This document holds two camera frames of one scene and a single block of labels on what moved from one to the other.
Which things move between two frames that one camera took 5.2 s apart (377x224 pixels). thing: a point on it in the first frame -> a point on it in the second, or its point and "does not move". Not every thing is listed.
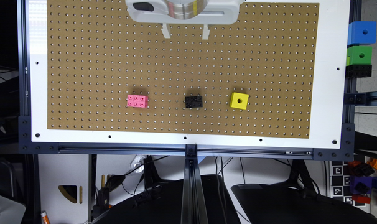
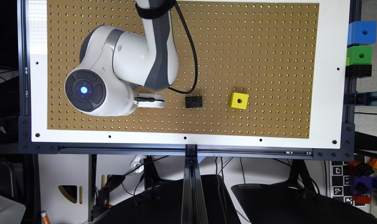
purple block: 354,180 does not move
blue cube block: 362,33 does not move
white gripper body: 217,12 -> 149,101
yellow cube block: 239,100 does not move
